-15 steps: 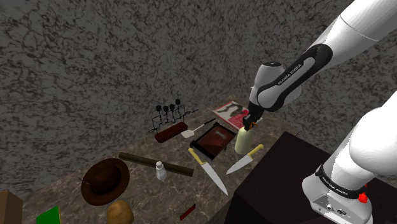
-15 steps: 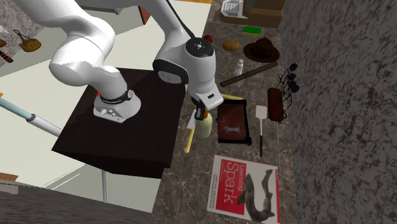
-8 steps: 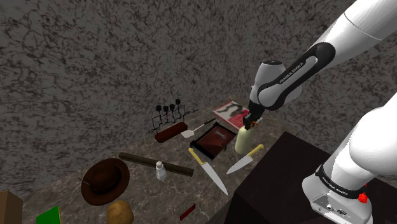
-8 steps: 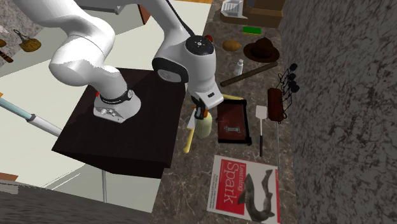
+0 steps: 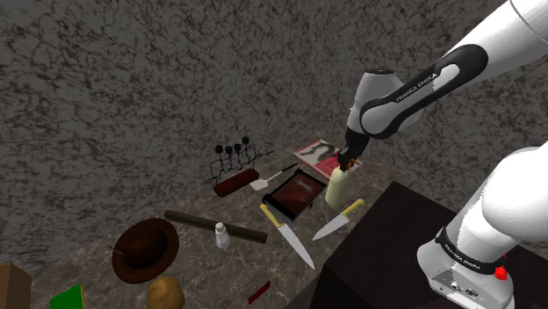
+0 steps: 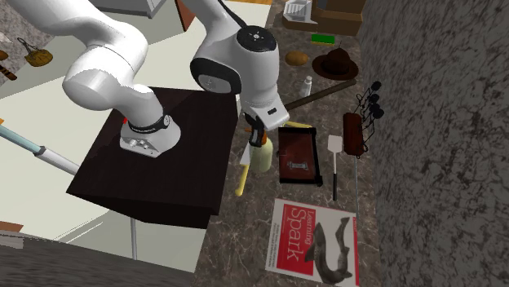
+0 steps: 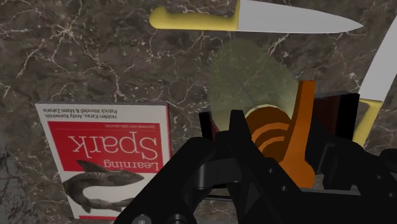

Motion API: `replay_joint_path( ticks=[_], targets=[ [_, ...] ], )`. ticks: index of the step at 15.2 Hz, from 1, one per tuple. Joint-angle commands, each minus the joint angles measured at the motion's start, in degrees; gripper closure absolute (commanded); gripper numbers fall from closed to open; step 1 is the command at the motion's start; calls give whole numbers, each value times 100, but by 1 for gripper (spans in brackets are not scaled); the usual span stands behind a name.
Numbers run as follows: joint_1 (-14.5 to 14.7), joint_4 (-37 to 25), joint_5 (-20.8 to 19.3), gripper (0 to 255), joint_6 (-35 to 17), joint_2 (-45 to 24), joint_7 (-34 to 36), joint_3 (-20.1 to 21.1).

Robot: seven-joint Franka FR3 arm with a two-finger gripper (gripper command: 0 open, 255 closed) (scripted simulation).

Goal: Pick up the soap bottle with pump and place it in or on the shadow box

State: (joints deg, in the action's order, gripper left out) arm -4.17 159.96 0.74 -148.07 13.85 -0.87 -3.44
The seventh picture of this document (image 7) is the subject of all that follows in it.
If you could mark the brown striped round object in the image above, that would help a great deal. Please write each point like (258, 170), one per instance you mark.
(263, 122)

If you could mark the orange wooden spatula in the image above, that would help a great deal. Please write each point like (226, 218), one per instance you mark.
(302, 124)

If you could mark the white and red book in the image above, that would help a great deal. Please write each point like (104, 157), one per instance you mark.
(102, 113)

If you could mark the dark box holder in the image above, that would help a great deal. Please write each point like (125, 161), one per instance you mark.
(347, 114)

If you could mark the green leaf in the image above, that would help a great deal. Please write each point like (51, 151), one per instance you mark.
(248, 77)

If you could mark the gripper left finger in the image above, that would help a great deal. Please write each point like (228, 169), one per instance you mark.
(217, 173)

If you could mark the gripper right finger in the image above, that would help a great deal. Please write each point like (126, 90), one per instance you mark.
(356, 167)

